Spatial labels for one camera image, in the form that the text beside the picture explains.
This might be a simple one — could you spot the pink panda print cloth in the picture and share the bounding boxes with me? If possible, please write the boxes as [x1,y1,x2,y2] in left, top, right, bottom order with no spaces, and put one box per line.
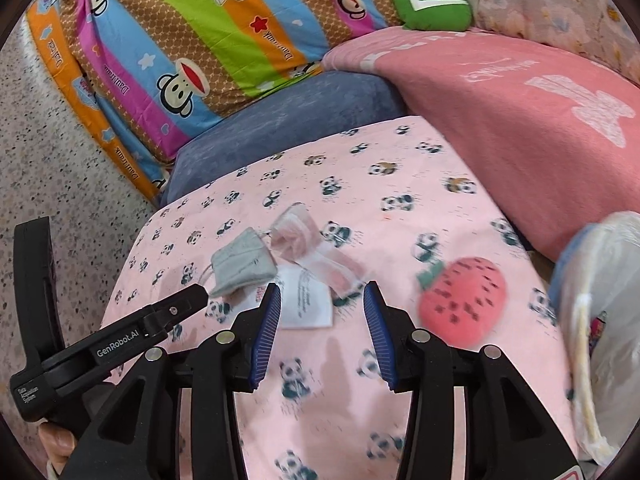
[102,115,581,480]

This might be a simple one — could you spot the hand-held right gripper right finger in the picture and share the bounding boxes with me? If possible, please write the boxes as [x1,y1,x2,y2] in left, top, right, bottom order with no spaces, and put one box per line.
[362,280,581,480]

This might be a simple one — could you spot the watermelon plush toy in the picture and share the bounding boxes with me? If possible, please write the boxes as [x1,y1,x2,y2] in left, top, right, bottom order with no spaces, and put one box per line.
[417,256,508,348]

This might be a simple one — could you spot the person's left hand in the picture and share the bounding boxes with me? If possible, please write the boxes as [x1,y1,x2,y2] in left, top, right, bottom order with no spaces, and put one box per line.
[39,422,76,468]

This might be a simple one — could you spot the pink blanket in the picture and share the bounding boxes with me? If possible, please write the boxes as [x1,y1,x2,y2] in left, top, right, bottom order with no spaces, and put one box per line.
[322,27,640,263]

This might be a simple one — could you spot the green round cushion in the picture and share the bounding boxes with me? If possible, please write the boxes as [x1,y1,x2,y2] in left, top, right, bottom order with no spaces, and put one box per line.
[392,0,473,32]

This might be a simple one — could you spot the colourful monkey print pillow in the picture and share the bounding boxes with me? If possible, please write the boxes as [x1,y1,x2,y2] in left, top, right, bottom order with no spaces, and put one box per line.
[27,0,401,203]

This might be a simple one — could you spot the bin with white plastic bag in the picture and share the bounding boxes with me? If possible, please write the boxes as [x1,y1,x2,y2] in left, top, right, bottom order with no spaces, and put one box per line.
[547,210,640,480]

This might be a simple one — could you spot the grey floral blanket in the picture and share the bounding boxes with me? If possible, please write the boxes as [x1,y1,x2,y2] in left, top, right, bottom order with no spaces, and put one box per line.
[397,0,640,86]

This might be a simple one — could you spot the blue cushion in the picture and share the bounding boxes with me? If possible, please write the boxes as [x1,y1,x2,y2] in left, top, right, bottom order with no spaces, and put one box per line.
[160,70,407,206]

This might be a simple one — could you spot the grey face mask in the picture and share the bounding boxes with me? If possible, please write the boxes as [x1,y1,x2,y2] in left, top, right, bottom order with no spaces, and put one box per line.
[202,227,278,298]

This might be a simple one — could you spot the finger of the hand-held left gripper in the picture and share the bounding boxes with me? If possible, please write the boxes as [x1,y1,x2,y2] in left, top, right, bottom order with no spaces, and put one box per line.
[13,216,67,363]
[145,284,208,329]

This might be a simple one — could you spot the clear plastic wrapper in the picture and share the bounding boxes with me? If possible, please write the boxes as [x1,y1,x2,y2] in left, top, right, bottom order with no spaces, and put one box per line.
[270,203,368,303]

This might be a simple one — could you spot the white paper tag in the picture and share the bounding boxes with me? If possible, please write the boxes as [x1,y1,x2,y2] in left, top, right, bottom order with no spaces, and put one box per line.
[277,265,335,329]

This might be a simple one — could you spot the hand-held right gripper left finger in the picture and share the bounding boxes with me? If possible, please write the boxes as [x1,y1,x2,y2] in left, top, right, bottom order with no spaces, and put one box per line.
[60,282,283,480]

